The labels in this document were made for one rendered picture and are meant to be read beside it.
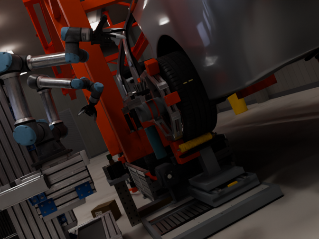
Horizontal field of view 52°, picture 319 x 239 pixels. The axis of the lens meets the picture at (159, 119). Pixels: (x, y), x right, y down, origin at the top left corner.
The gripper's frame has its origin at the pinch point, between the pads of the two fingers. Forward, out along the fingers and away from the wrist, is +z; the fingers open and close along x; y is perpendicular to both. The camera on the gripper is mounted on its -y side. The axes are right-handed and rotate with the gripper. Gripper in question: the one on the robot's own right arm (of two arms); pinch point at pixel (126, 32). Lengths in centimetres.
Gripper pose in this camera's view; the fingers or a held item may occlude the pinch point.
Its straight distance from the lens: 186.7
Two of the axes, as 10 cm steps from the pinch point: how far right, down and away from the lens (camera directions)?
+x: 0.8, 5.2, -8.5
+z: 9.9, 0.2, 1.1
